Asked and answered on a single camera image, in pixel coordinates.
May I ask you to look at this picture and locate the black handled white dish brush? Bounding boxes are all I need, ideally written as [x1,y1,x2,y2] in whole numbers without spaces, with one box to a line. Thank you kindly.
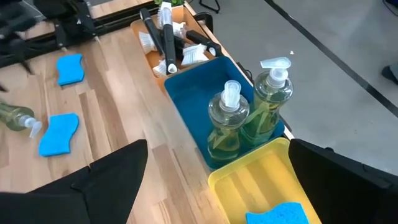
[157,0,178,75]
[138,7,164,57]
[151,58,169,78]
[172,21,188,40]
[180,29,223,67]

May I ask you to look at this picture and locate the green dish soap pump bottle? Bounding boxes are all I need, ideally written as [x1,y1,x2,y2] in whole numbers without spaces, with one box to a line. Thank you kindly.
[206,80,251,161]
[241,57,294,147]
[0,98,44,139]

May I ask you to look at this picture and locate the blue plastic bin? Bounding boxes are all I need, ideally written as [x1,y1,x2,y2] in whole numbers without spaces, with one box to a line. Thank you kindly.
[164,55,286,170]

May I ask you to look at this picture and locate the black table frame rails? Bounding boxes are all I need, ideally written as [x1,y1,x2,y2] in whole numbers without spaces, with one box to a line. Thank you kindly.
[27,7,156,62]

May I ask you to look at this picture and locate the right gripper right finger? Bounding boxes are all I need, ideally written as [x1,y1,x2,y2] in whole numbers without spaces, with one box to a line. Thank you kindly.
[287,138,398,224]

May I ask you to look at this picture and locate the small green potted plant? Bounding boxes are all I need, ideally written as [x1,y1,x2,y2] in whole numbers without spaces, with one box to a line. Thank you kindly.
[154,0,187,7]

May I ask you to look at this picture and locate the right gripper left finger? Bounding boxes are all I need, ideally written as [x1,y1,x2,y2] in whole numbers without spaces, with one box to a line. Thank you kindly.
[0,139,149,224]

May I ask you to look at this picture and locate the orange plastic bin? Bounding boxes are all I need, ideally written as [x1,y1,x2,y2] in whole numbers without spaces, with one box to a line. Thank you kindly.
[129,5,218,94]

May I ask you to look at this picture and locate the yellow plastic bin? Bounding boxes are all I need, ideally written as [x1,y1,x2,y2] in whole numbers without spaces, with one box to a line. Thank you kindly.
[207,137,323,224]

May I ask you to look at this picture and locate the black cable loop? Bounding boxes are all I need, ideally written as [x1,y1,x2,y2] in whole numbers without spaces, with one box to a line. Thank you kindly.
[194,11,215,35]

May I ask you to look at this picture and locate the blue cellulose sponge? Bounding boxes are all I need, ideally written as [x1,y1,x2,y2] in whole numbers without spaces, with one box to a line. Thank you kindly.
[244,202,311,224]
[38,112,80,157]
[55,53,85,87]

